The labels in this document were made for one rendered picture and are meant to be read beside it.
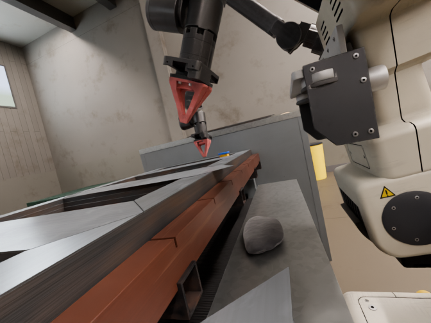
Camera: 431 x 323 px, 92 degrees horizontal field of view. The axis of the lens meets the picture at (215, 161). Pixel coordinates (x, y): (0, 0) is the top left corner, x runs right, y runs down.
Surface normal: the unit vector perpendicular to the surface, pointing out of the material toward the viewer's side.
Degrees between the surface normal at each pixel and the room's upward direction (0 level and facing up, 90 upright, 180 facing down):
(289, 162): 90
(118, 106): 90
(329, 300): 0
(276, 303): 0
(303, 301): 0
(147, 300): 90
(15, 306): 90
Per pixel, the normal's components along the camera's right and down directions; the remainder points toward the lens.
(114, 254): 0.93, -0.19
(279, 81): -0.32, 0.14
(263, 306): -0.22, -0.97
